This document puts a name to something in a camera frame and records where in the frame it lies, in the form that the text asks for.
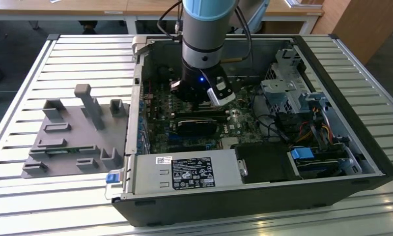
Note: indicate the black expansion slot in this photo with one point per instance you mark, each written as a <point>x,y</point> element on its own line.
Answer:
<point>186,148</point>

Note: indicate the green RAM stick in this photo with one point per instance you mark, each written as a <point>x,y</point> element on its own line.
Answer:
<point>72,150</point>

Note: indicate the small silver heat sink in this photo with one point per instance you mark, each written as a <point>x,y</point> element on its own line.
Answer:
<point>229,142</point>

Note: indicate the grey parts rack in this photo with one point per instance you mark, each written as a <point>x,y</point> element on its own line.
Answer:
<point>72,127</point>

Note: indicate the wooden cabinet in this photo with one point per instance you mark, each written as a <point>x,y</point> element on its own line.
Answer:
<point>363,22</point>

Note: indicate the black plastic cover box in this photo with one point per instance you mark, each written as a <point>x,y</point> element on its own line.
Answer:
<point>265,164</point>

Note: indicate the metal disk bay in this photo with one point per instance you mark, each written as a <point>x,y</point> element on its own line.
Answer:
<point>350,167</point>

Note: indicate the green motherboard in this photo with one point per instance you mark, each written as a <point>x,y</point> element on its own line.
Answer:
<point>242,123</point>

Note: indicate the black RAM slot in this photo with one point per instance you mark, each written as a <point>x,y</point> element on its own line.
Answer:
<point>200,113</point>
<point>200,117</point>

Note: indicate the black chair base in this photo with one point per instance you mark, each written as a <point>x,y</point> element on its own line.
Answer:
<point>88,27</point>

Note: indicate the blue case latch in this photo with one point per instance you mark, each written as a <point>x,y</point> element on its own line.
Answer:
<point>112,177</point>

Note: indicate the blue disk carrier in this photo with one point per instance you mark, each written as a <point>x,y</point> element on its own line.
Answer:
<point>301,154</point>

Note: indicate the metal drive cage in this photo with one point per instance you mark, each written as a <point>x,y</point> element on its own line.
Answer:
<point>278,96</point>

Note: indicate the silver power supply unit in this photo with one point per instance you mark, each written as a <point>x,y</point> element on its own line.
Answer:
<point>150,177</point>

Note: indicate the small dark wrist camera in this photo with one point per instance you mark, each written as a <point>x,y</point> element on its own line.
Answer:
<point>176,88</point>

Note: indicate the black open PC case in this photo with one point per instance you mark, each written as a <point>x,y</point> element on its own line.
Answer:
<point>216,209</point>

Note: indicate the black graphics card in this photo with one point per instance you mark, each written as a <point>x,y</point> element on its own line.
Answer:
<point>196,126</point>

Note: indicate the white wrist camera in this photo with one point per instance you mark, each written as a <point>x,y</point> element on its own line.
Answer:
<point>221,94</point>

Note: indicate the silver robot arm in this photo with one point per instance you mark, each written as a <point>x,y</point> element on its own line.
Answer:
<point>204,32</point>

